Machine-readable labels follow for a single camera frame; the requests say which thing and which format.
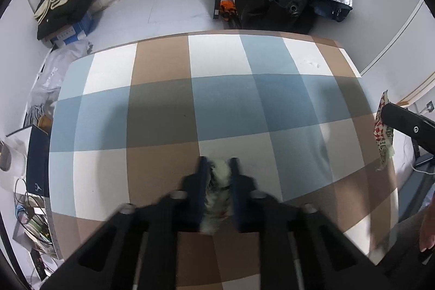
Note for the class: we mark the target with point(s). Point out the roll of tape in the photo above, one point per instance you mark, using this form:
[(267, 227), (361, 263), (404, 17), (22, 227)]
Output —
[(34, 227)]

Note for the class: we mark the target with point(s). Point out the grey striped cloth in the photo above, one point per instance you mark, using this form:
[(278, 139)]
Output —
[(37, 113)]

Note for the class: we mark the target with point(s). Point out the person's right forearm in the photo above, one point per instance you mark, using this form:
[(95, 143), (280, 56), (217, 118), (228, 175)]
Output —
[(428, 229)]

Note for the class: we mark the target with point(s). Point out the grey cup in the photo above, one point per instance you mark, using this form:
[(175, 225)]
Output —
[(4, 157)]

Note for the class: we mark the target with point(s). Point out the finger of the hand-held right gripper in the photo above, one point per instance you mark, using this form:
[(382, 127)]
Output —
[(404, 125)]

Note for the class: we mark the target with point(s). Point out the white side table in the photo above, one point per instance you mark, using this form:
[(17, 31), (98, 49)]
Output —
[(22, 183)]

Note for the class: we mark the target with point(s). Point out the person's grey pants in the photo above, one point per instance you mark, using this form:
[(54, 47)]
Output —
[(401, 249)]

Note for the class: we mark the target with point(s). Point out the pile of folded clothes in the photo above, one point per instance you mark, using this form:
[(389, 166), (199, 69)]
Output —
[(74, 4)]

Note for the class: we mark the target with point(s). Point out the grey plastic mailing bag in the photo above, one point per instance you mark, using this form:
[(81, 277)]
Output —
[(54, 69)]

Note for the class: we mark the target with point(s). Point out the red and white patterned wrapper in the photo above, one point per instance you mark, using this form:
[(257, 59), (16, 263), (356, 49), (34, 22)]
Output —
[(382, 137)]

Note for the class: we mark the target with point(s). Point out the checked tablecloth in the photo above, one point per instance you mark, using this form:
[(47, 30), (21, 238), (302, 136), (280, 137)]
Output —
[(221, 106)]

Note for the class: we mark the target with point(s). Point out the clear printed plastic wrapper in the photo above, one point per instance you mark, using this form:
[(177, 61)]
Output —
[(217, 205)]

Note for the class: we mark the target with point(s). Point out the orange small object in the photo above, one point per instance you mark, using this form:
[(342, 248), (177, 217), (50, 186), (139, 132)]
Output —
[(227, 8)]

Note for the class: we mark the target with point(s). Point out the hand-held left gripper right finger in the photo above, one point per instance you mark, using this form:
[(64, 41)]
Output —
[(234, 174)]

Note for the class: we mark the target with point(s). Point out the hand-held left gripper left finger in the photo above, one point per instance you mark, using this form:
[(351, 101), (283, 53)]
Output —
[(203, 174)]

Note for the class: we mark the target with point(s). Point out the grey small box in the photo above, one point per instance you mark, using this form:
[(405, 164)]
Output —
[(20, 235)]

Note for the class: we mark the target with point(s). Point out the brown cardboard piece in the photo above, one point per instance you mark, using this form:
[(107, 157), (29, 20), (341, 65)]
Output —
[(44, 123)]

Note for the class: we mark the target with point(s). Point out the blue and white cardboard box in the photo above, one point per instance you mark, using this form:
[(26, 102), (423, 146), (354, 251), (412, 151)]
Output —
[(73, 31)]

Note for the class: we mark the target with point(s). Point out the navy blue box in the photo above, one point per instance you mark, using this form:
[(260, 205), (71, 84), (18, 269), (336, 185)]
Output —
[(37, 161)]

